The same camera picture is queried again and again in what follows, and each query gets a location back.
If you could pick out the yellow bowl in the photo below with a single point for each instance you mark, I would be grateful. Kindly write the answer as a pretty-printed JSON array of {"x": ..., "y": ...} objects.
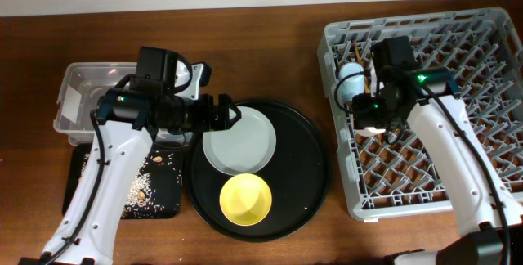
[{"x": 245, "y": 199}]

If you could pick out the blue plastic cup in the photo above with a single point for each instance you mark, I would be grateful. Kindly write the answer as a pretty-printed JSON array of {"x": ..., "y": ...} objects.
[{"x": 352, "y": 86}]

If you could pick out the white label on bin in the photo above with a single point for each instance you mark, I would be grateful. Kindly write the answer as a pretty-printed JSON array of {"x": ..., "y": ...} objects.
[{"x": 71, "y": 104}]

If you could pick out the black rectangular tray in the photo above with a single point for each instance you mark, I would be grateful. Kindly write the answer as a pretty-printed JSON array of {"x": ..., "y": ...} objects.
[{"x": 163, "y": 183}]

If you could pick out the round black serving tray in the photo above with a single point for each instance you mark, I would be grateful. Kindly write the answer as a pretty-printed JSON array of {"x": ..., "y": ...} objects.
[{"x": 298, "y": 175}]

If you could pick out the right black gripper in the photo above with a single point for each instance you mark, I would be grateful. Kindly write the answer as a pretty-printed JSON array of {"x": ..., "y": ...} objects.
[{"x": 360, "y": 105}]

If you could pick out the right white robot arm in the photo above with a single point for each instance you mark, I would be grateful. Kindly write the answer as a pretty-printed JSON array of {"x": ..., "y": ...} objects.
[{"x": 428, "y": 102}]

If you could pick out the pink plastic cup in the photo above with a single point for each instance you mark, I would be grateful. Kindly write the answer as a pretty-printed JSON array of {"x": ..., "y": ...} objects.
[{"x": 369, "y": 131}]

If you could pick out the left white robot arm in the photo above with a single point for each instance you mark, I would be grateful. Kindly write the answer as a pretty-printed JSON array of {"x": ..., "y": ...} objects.
[{"x": 126, "y": 123}]

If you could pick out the clear plastic waste bin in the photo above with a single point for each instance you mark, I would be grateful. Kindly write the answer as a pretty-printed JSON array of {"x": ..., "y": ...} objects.
[{"x": 85, "y": 82}]

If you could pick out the grey round plate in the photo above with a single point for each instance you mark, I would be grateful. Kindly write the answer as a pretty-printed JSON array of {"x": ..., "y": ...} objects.
[{"x": 246, "y": 147}]

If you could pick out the food scraps and rice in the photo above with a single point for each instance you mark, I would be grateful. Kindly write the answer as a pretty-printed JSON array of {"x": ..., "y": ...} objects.
[{"x": 143, "y": 187}]

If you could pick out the grey dishwasher rack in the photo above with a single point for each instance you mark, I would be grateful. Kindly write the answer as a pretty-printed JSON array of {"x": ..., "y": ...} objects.
[{"x": 481, "y": 48}]

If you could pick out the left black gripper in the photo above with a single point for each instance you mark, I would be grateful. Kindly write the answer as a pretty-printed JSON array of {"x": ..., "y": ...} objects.
[{"x": 208, "y": 121}]

